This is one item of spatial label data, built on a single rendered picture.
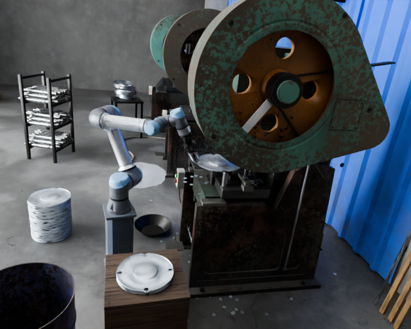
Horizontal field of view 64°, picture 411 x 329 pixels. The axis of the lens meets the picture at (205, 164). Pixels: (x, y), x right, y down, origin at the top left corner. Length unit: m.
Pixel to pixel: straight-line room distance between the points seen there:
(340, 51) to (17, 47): 7.89
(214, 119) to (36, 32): 7.49
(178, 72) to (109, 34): 5.37
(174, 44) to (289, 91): 1.88
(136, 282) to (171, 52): 2.15
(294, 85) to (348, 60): 0.30
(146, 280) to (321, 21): 1.44
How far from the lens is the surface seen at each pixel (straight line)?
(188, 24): 3.21
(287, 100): 1.50
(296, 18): 1.54
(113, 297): 1.71
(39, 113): 4.11
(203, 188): 2.03
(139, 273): 1.78
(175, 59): 3.21
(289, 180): 1.99
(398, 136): 2.61
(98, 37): 8.50
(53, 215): 2.59
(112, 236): 2.17
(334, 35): 1.63
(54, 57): 8.69
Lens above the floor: 1.53
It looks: 22 degrees down
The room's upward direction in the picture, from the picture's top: 6 degrees clockwise
